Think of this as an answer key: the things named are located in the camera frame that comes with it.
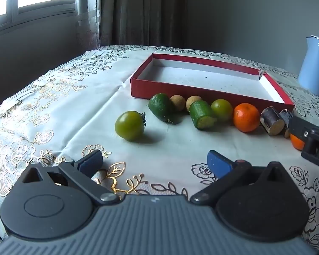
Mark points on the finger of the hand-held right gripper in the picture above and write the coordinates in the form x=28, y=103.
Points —
x=300, y=127

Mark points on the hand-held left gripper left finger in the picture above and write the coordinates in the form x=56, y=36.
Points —
x=91, y=162

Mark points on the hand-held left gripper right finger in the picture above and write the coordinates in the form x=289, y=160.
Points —
x=219, y=164

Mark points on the dark sugarcane piece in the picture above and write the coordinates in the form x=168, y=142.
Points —
x=271, y=120
x=286, y=119

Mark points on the orange mandarin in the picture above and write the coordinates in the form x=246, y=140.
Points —
x=246, y=117
x=297, y=143

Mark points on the green tomato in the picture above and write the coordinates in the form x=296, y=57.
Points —
x=130, y=126

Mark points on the cut green cucumber piece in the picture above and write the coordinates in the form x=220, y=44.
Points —
x=202, y=114

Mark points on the green lime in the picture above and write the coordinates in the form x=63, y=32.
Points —
x=222, y=110

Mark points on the brown longan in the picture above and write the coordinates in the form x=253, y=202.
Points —
x=192, y=102
x=178, y=102

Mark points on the dark green avocado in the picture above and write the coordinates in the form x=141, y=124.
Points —
x=160, y=106

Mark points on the red cardboard box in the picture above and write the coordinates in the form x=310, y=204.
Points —
x=191, y=77

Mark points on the white lace tablecloth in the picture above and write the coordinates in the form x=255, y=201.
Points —
x=305, y=103

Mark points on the light blue electric kettle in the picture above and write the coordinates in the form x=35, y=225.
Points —
x=313, y=66

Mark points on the sheer patterned curtain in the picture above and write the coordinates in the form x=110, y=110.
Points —
x=88, y=13

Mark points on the brown pleated curtain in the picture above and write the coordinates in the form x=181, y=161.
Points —
x=143, y=10

